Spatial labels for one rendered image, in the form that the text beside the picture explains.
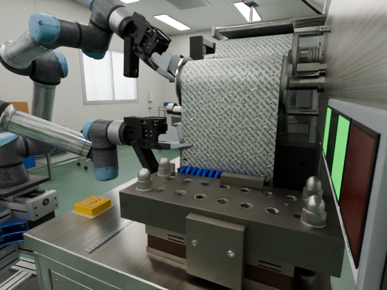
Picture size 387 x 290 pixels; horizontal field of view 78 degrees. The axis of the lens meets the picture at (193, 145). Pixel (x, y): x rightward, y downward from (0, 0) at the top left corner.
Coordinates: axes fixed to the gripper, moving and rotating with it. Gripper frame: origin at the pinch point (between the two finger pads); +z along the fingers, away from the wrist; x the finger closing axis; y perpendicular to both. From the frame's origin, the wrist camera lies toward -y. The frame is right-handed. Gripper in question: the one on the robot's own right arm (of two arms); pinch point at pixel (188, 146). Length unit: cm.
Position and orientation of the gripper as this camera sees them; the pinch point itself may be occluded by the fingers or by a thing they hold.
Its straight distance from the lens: 62.9
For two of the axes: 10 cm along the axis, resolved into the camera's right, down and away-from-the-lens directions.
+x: 4.2, -1.9, 8.9
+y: 0.0, -9.8, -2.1
